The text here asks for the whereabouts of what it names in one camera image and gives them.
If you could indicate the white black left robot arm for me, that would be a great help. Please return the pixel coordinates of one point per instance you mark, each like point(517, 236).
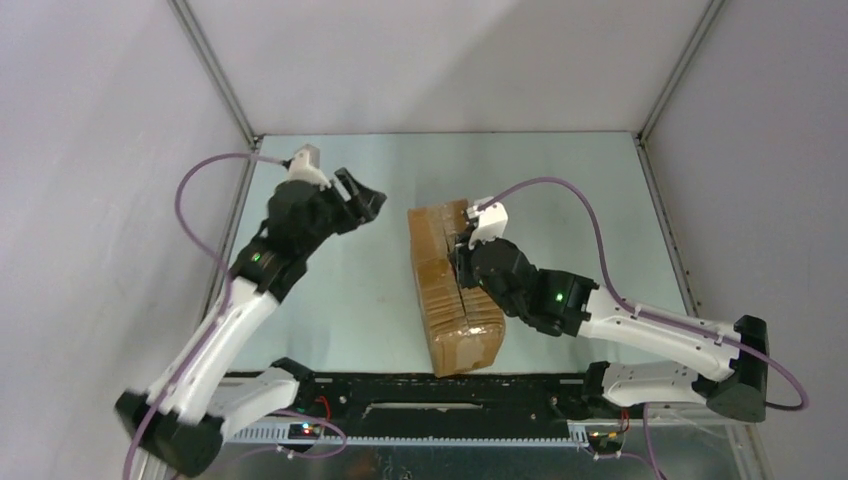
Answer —
point(182, 419)

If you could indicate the aluminium left corner post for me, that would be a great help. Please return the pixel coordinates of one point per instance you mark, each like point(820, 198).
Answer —
point(207, 56)

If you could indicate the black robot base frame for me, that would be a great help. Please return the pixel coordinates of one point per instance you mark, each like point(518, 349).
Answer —
point(418, 409)

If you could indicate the brown cardboard express box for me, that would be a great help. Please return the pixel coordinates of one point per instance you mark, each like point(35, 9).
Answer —
point(464, 328)

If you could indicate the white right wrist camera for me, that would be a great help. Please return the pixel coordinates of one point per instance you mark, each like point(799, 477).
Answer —
point(486, 223)

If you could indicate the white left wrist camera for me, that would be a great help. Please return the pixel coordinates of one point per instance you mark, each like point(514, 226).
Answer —
point(305, 166)

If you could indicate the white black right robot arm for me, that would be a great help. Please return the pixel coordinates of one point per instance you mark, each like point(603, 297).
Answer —
point(715, 364)

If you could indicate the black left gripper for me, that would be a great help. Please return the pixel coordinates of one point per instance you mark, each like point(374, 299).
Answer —
point(363, 208)

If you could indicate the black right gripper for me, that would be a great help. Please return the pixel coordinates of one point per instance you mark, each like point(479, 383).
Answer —
point(461, 258)

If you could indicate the aluminium right corner post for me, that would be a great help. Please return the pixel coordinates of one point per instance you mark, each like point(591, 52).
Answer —
point(698, 35)

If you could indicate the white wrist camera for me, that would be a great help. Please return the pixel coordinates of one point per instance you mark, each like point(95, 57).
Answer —
point(486, 223)
point(305, 166)

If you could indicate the aluminium corner post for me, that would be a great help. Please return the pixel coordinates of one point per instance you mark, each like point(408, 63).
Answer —
point(207, 56)
point(698, 35)

